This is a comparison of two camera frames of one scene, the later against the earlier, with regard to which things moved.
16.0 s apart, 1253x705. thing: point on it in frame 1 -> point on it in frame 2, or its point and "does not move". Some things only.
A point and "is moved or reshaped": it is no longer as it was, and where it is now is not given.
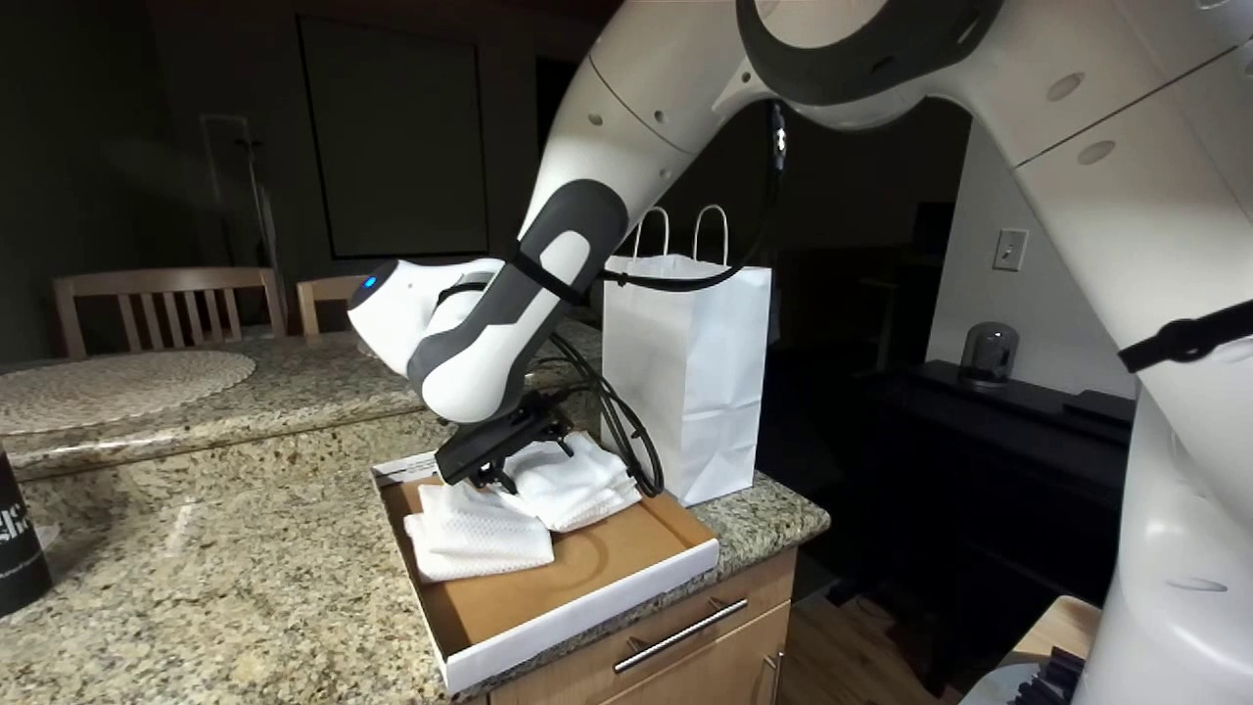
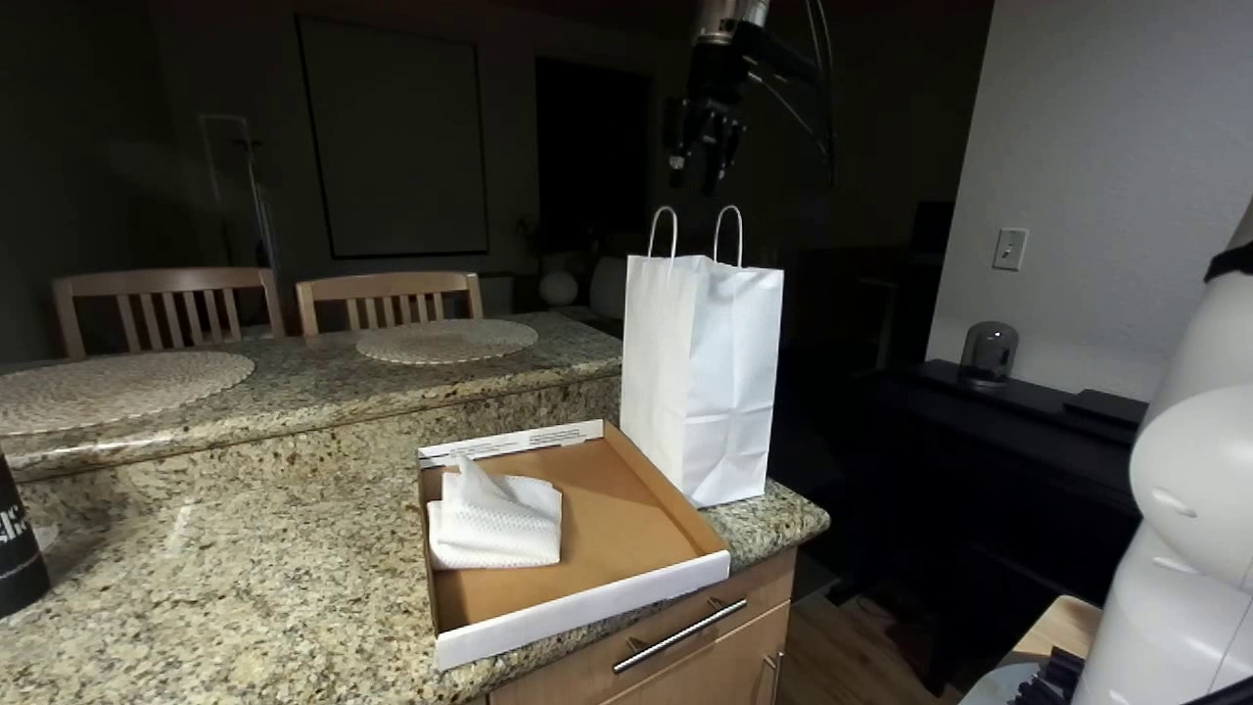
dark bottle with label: x=25 y=571 does not move
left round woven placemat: x=110 y=389 does not move
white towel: x=474 y=530 is moved or reshaped
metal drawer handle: x=678 y=635 does not move
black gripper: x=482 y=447 -> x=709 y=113
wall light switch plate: x=1013 y=248 does not move
